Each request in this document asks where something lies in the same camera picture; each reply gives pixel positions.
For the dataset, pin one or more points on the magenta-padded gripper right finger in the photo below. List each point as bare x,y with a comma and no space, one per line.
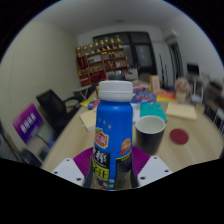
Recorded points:
141,161

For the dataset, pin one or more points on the black mug white inside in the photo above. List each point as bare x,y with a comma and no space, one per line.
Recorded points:
150,140

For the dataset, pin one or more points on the orange book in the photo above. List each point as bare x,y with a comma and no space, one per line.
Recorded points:
165,96

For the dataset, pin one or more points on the pink flowers in white pot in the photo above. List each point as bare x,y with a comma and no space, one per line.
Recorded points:
181,87

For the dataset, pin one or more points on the purple sign board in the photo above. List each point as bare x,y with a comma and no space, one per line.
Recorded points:
27,122

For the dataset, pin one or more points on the small grey side table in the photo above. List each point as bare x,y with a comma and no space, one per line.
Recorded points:
83,89

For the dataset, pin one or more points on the flat round red coaster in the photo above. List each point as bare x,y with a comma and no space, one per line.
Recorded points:
179,136

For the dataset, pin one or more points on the colourful picture book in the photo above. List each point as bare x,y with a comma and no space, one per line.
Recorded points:
89,103

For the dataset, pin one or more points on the wooden shelf unit with trophies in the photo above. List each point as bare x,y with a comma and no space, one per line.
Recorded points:
100,63

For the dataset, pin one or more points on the white air conditioner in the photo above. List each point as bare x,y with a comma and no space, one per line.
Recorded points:
170,35

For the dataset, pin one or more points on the dark glass door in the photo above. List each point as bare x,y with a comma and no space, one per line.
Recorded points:
143,55

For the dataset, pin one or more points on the blue drink bottle white cap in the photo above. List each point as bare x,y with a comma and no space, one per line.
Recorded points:
113,126

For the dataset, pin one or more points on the blue book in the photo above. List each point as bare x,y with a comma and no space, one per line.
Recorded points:
144,97

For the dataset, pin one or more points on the pink box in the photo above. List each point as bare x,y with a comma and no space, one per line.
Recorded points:
140,89

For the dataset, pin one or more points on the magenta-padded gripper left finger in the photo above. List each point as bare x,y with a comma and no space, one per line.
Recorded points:
81,163

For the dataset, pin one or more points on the computer monitor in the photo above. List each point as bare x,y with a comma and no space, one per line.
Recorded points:
192,68

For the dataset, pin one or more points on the small brown paper box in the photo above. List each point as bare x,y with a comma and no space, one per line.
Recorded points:
154,84

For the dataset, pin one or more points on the black office chair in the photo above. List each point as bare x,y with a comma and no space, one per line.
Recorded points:
55,108

